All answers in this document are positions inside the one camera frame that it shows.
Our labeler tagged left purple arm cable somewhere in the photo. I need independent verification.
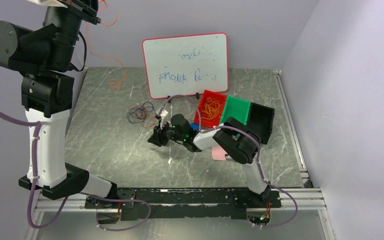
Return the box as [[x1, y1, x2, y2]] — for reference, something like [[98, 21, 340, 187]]
[[0, 97, 152, 232]]

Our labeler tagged blue eraser block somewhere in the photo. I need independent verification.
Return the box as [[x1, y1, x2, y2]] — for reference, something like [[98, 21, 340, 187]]
[[190, 122, 199, 131]]

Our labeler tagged pink clipboard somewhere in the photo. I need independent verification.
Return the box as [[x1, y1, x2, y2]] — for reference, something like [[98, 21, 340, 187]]
[[211, 146, 233, 162]]

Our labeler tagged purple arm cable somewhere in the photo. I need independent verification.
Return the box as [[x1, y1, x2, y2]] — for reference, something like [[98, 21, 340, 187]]
[[157, 94, 299, 230], [0, 97, 152, 232]]

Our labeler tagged whiteboard with pink frame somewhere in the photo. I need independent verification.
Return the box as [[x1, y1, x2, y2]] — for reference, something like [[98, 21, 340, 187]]
[[142, 32, 229, 99]]

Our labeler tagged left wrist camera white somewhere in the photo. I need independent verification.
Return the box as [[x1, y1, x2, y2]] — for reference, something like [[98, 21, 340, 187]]
[[27, 0, 67, 8]]

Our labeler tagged yellow cable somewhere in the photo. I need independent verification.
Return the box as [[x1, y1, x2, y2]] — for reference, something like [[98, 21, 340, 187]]
[[198, 96, 224, 122], [200, 94, 224, 120]]

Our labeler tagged aluminium rail frame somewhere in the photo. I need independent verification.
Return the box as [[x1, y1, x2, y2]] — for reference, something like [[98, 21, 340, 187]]
[[33, 188, 336, 240]]

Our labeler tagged black plastic bin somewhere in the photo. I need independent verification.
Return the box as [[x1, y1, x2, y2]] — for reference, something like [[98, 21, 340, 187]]
[[246, 102, 275, 145]]

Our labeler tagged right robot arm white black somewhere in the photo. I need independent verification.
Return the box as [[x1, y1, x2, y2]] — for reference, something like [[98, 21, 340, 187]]
[[147, 113, 272, 207]]

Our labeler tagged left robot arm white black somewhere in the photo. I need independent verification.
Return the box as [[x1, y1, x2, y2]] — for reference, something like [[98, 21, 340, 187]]
[[0, 0, 119, 208]]

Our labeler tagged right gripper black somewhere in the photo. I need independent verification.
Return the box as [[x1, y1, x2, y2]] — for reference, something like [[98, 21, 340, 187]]
[[147, 120, 185, 147]]

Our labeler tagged red plastic bin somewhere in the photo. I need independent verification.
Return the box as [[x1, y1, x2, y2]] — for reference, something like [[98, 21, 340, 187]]
[[194, 89, 228, 128]]

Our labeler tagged green plastic bin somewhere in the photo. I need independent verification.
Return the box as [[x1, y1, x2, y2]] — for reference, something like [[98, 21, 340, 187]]
[[219, 96, 251, 125]]

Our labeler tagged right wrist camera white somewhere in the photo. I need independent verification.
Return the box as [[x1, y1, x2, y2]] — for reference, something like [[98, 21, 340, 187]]
[[157, 107, 171, 126]]

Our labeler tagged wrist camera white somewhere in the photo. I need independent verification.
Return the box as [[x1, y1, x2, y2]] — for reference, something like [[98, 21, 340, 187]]
[[157, 107, 171, 126], [27, 0, 67, 8]]

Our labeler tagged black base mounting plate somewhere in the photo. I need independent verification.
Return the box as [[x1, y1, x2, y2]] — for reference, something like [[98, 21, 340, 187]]
[[84, 187, 282, 221]]

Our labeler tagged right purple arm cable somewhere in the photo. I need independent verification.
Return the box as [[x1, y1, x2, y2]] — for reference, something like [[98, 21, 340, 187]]
[[157, 94, 299, 230]]

